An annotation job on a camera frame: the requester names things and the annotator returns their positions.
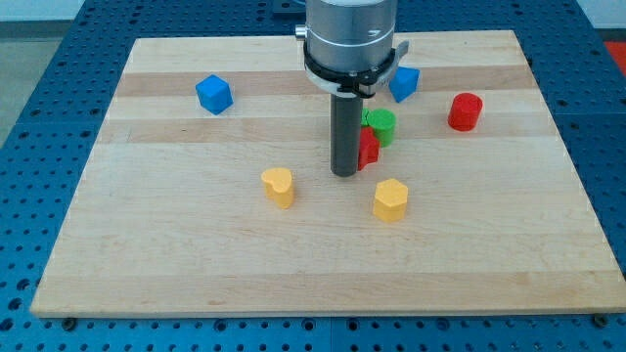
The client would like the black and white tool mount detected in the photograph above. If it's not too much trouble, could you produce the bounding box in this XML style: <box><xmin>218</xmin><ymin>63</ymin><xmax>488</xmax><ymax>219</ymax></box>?
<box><xmin>303</xmin><ymin>41</ymin><xmax>409</xmax><ymax>99</ymax></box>

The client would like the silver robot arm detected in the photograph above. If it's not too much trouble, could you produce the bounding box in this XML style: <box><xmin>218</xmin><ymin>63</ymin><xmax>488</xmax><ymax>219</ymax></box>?
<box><xmin>295</xmin><ymin>0</ymin><xmax>409</xmax><ymax>177</ymax></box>

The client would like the red star block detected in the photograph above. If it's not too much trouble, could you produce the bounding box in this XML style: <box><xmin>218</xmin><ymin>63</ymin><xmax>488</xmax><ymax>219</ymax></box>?
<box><xmin>357</xmin><ymin>126</ymin><xmax>380</xmax><ymax>171</ymax></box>

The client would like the green cylinder block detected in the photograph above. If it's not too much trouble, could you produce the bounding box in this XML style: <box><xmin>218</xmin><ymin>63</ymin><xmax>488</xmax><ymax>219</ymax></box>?
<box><xmin>367</xmin><ymin>109</ymin><xmax>397</xmax><ymax>148</ymax></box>

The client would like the wooden board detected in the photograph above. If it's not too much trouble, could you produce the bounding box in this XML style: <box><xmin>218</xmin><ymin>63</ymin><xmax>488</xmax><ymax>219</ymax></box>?
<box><xmin>30</xmin><ymin>30</ymin><xmax>625</xmax><ymax>319</ymax></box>

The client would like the yellow heart block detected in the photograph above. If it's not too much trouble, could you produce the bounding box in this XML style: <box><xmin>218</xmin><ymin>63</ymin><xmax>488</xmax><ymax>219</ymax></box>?
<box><xmin>261</xmin><ymin>167</ymin><xmax>294</xmax><ymax>209</ymax></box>

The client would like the blue perforated metal table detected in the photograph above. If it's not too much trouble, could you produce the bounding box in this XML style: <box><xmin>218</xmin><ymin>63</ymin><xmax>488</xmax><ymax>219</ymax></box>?
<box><xmin>1</xmin><ymin>1</ymin><xmax>625</xmax><ymax>351</ymax></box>

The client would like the blue pentagon block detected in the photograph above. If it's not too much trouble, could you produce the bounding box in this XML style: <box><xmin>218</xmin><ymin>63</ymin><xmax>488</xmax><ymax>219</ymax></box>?
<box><xmin>389</xmin><ymin>66</ymin><xmax>421</xmax><ymax>103</ymax></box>

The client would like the green block behind rod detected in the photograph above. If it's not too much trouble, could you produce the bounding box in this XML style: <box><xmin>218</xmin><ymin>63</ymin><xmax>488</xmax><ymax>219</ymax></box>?
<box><xmin>361</xmin><ymin>108</ymin><xmax>370</xmax><ymax>127</ymax></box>

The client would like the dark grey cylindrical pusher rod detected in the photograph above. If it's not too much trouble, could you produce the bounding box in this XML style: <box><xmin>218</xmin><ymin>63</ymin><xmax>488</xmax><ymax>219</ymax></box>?
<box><xmin>331</xmin><ymin>95</ymin><xmax>363</xmax><ymax>177</ymax></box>

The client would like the blue cube block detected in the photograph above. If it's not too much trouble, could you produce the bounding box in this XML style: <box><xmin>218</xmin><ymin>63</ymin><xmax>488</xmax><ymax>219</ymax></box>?
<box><xmin>196</xmin><ymin>74</ymin><xmax>234</xmax><ymax>115</ymax></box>

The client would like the yellow hexagon block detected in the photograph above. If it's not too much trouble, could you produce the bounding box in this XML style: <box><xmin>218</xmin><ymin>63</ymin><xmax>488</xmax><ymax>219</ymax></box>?
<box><xmin>373</xmin><ymin>178</ymin><xmax>409</xmax><ymax>223</ymax></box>

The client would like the red cylinder block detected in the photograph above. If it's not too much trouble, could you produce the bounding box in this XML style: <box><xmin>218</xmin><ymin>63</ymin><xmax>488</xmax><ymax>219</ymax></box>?
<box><xmin>447</xmin><ymin>92</ymin><xmax>483</xmax><ymax>132</ymax></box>

